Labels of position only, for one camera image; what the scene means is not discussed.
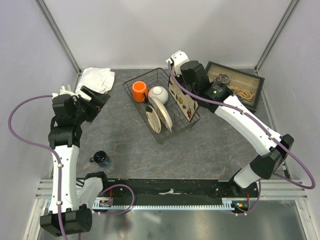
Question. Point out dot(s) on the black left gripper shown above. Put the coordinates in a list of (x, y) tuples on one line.
[(97, 100)]

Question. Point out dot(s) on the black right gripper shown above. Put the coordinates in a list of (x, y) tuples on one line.
[(179, 78)]

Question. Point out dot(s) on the square floral plate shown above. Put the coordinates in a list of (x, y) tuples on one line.
[(186, 104)]

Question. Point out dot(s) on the white ceramic bowl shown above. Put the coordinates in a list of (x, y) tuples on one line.
[(160, 93)]

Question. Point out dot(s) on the orange plastic mug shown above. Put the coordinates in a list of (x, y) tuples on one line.
[(140, 92)]

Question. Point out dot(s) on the blue ringed round plate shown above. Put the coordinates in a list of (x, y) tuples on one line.
[(164, 115)]

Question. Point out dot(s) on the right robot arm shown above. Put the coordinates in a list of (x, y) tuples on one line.
[(270, 146)]

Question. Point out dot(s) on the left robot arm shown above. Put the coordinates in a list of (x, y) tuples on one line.
[(70, 210)]

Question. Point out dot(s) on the white crumpled cloth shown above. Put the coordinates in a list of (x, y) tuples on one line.
[(100, 80)]

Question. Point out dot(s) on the black glass-lid jewelry box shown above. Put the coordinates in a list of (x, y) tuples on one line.
[(244, 83)]

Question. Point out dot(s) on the small dark blue cup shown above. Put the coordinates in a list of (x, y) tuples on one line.
[(101, 158)]

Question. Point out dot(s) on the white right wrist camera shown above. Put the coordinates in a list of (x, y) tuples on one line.
[(177, 60)]

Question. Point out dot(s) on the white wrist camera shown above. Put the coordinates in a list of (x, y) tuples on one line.
[(65, 89), (177, 60)]

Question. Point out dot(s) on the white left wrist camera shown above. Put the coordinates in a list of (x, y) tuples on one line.
[(65, 89)]

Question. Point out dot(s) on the black wire dish rack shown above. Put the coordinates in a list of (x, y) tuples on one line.
[(160, 77)]

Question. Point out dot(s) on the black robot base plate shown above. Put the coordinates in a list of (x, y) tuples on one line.
[(173, 192)]

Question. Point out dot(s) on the aluminium frame rail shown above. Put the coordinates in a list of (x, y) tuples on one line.
[(58, 34)]

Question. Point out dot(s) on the blue slotted cable duct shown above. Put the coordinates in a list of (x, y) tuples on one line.
[(225, 206)]

